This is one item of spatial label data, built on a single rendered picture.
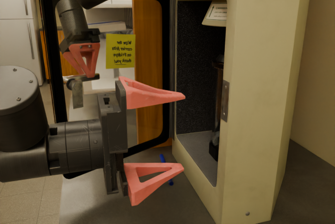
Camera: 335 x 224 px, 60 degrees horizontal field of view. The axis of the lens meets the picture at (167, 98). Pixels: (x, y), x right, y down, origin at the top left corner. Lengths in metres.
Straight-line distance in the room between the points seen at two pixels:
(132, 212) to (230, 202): 0.21
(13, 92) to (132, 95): 0.11
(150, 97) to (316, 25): 0.72
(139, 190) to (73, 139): 0.10
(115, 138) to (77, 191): 0.44
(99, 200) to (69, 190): 0.08
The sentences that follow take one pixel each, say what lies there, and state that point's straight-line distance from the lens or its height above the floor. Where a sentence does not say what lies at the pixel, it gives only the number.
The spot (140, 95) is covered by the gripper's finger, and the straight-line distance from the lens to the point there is 0.30.
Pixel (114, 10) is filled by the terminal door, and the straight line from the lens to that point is 0.65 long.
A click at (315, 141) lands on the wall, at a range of 1.00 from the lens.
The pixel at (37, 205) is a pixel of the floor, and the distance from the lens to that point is 2.38.
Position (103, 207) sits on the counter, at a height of 0.94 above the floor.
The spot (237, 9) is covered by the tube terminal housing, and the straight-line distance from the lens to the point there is 0.46.
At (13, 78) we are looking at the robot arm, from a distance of 0.29.
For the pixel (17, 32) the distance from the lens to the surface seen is 5.39.
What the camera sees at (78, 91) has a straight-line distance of 0.61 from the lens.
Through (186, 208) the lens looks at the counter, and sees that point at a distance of 0.66.
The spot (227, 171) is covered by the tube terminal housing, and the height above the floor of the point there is 1.07.
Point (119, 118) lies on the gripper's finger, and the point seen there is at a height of 1.24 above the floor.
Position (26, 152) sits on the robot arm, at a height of 1.21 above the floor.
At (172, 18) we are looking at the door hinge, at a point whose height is 1.32.
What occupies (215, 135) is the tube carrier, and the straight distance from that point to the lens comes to 0.67.
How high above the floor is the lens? 1.35
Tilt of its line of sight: 18 degrees down
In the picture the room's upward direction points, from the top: straight up
